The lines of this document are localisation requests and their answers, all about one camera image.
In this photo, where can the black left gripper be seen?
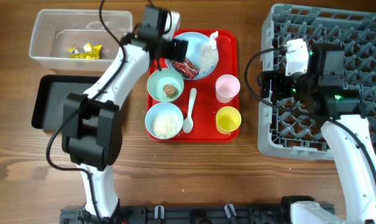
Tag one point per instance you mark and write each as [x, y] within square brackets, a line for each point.
[178, 50]

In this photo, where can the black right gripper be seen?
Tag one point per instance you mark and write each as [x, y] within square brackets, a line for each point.
[278, 78]

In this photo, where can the red snack wrapper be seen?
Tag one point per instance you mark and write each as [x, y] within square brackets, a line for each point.
[186, 68]

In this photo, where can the mint green bowl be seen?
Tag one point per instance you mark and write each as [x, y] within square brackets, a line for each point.
[160, 78]

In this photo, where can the white napkin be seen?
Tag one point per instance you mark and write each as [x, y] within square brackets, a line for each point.
[209, 55]

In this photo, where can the brown food ball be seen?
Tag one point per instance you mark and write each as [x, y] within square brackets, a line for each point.
[170, 91]

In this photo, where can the light blue bowl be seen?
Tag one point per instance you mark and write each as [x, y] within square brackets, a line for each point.
[159, 108]

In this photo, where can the white rice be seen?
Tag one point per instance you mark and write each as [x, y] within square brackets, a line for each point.
[165, 126]

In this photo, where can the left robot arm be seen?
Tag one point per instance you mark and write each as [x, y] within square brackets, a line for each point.
[91, 128]

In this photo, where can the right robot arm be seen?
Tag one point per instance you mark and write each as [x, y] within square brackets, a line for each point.
[312, 85]

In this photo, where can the grey dishwasher rack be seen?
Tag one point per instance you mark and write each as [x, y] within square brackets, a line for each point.
[281, 134]

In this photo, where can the light blue plate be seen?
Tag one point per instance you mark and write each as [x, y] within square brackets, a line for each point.
[195, 46]

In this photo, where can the pink plastic cup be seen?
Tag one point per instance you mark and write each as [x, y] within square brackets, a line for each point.
[227, 87]

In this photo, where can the yellow plastic cup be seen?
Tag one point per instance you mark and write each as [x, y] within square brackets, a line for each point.
[228, 119]

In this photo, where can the red plastic tray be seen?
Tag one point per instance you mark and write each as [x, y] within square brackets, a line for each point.
[206, 105]

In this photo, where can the white plastic spoon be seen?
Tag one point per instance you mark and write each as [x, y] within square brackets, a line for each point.
[188, 121]

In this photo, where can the yellow snack wrapper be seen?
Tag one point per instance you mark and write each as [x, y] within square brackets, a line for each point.
[88, 51]

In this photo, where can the clear plastic bin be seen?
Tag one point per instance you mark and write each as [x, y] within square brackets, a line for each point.
[57, 30]

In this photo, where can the black tray bin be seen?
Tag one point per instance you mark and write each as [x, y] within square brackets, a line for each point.
[53, 90]

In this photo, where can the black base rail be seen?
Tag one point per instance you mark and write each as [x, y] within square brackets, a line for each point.
[268, 213]

